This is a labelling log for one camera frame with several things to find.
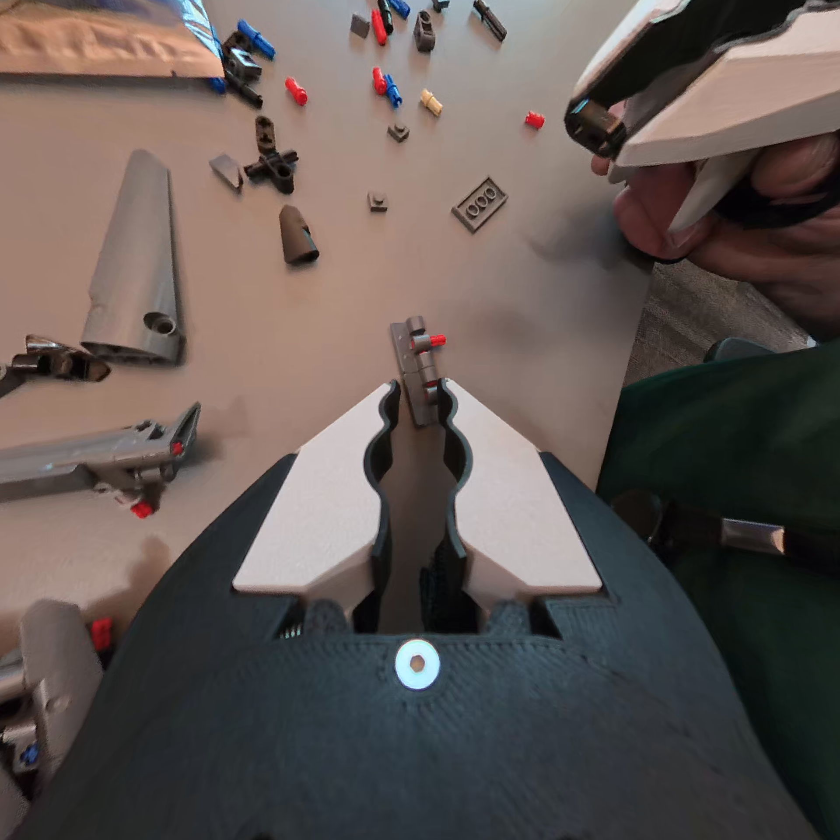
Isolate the black cross connector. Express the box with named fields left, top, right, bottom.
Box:
left=243, top=148, right=300, bottom=195

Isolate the dark curved connector piece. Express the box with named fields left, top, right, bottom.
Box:
left=0, top=335, right=112, bottom=399

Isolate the grey panel subassembly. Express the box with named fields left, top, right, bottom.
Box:
left=0, top=597, right=118, bottom=811

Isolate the long grey wing panel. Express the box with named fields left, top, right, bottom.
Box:
left=80, top=149, right=186, bottom=366

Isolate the black connector pin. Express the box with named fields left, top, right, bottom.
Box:
left=225, top=71, right=264, bottom=110

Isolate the dark grey hole brick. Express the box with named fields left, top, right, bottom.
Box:
left=221, top=33, right=263, bottom=80

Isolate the black shoulder strap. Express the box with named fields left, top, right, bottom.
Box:
left=610, top=489, right=840, bottom=580

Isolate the silver foil bag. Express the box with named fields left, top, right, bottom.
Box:
left=0, top=0, right=228, bottom=81

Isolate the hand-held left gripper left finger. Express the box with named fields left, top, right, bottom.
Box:
left=233, top=379, right=403, bottom=634

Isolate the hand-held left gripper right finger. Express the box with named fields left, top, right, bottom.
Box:
left=437, top=377, right=604, bottom=634

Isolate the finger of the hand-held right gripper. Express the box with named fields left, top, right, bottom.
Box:
left=606, top=26, right=840, bottom=185
left=574, top=0, right=818, bottom=107

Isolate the person's right hand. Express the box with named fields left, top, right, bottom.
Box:
left=591, top=152, right=840, bottom=342

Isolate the cluster of small assorted pieces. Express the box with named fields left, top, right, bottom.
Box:
left=349, top=0, right=509, bottom=55

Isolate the dark grey cone piece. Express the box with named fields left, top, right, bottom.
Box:
left=278, top=204, right=321, bottom=265

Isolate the grey plate with three holes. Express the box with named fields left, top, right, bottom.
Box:
left=451, top=175, right=510, bottom=235

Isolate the grey beam with red pins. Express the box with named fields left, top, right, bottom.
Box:
left=390, top=315, right=449, bottom=429

